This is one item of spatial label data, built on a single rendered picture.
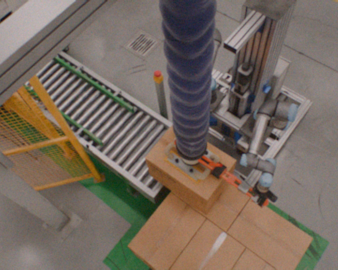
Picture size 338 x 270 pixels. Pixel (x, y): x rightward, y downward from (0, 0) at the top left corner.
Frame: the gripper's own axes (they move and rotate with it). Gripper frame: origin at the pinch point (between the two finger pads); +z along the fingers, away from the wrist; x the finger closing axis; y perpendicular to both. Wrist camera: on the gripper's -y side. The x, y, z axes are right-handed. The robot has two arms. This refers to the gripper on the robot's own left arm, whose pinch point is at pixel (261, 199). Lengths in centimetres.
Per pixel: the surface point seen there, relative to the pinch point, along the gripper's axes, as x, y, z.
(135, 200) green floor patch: 36, 109, 120
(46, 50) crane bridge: 66, 53, -178
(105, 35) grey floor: -113, 293, 116
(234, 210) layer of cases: -2, 15, 66
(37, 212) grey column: 107, 147, 53
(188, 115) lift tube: 11, 54, -73
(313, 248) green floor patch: -33, -60, 121
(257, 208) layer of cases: -15, 1, 66
